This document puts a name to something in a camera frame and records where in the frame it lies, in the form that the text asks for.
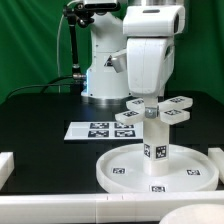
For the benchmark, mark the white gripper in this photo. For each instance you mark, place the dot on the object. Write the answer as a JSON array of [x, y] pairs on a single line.
[[150, 32]]

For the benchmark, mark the white cross-shaped table base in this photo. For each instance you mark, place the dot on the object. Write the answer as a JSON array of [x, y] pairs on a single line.
[[171, 111]]

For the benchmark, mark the white round table top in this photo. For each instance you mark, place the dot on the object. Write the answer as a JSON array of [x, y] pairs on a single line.
[[133, 169]]

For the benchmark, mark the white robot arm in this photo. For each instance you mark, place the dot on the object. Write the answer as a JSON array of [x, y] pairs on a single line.
[[103, 82]]

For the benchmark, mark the white round object foreground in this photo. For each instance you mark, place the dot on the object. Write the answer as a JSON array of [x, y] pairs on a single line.
[[196, 214]]

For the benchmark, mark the white fiducial marker sheet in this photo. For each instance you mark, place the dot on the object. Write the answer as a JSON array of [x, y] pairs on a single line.
[[103, 130]]

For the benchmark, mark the white right barrier block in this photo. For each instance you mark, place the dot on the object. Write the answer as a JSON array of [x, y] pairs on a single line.
[[217, 156]]

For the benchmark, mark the white barrier block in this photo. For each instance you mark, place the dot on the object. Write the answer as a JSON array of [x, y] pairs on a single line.
[[217, 156], [6, 167]]

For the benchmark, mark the white left barrier block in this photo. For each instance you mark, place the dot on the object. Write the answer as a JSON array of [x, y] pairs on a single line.
[[6, 167]]

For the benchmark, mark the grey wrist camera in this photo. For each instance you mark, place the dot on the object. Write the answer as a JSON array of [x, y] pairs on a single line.
[[119, 61]]

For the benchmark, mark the white front barrier rail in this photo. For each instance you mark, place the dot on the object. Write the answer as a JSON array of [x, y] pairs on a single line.
[[98, 208]]

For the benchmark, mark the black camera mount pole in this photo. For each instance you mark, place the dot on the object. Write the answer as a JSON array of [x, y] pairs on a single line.
[[77, 15]]

